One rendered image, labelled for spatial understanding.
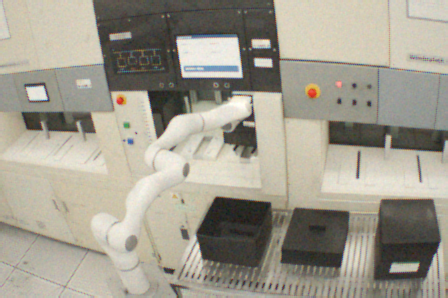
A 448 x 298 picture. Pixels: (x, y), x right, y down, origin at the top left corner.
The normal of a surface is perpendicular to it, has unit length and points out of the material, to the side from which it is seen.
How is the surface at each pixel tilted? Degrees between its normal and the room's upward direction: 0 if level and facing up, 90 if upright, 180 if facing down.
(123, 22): 90
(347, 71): 90
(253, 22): 90
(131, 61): 90
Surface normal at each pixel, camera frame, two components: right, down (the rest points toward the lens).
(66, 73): -0.29, 0.55
